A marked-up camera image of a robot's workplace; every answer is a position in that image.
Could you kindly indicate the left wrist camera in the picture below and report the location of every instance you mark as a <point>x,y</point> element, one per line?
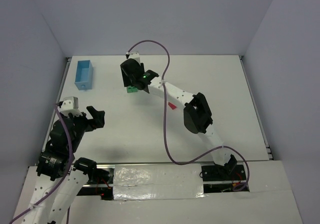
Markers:
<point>69,105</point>

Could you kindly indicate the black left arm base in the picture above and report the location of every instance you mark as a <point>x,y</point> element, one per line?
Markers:
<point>95,175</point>

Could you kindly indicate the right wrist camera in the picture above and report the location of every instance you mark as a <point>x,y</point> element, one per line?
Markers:
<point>133,55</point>

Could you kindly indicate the blue plastic bin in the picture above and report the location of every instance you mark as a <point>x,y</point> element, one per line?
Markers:
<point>84,75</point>

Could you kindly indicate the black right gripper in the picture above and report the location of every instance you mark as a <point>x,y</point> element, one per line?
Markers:
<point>133,82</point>

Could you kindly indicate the green arched hospital block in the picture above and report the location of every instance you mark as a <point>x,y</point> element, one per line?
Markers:
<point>130,88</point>

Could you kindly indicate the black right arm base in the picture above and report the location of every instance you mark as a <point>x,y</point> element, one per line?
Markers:
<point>231,171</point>

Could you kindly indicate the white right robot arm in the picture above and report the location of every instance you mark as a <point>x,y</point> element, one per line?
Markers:
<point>197,116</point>

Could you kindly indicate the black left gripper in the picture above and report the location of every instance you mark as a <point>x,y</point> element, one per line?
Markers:
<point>81,121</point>

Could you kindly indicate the red triangular wooden block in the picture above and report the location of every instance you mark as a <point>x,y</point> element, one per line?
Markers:
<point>172,106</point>

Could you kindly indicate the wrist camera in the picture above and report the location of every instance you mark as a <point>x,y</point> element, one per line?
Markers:
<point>69,105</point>
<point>133,55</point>

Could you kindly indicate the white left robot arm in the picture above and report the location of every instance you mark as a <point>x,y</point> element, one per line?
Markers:
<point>60,176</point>

